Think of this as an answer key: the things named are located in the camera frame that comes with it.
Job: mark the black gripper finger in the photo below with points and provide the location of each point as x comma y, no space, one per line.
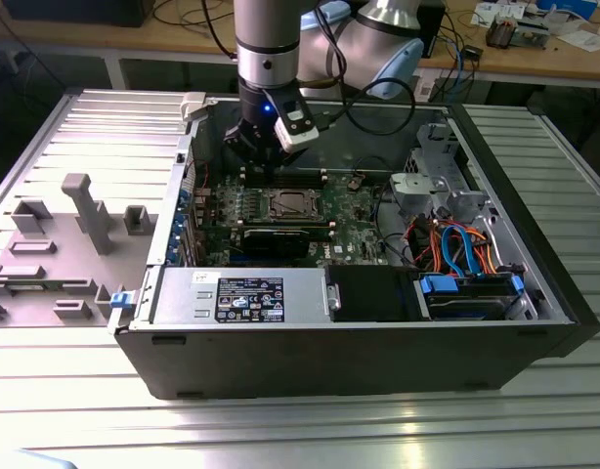
287,155
246,141

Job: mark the silver CPU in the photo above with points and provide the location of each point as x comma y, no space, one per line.
291,204

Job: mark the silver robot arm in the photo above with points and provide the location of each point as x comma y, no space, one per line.
266,58

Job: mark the black RAM slot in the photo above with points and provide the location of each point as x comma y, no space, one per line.
312,184
312,171
312,180
312,175

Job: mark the pale grey case latch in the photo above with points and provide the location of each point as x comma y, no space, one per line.
192,105

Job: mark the coin battery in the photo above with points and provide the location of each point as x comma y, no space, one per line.
355,183

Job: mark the dark RAM stick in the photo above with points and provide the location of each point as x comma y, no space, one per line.
319,232

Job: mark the black graphics card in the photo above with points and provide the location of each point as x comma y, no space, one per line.
275,244

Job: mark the green motherboard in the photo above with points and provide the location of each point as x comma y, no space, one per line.
349,234

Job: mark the wooden workbench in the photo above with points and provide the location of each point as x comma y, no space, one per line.
158,41

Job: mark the silver drive cage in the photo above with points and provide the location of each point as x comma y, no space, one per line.
417,188

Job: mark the silver power supply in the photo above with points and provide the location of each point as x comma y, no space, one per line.
183,293

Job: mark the black rectangular box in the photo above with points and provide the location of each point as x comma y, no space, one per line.
434,24

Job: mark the hard disk in blue carrier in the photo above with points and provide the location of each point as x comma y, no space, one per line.
437,284

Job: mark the blue case latch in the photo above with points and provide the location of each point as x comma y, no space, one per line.
120,299

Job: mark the black PC case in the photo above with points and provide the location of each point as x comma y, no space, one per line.
329,361

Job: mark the small black adapter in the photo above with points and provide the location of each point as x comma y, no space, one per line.
473,53

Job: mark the grey parts rack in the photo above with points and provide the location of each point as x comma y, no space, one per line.
60,254

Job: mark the metal heat sink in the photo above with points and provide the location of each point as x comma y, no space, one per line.
500,31

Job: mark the white leaflet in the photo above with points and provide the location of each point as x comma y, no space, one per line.
490,10

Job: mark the grey electronic module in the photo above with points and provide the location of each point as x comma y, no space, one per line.
529,34

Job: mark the white paper sheet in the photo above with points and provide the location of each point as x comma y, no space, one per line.
583,39

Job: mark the blue cardboard box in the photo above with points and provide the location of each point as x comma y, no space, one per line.
573,7

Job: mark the pale blue plastic object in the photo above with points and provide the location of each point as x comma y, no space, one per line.
41,461

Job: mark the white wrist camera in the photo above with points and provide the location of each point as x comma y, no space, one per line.
295,137

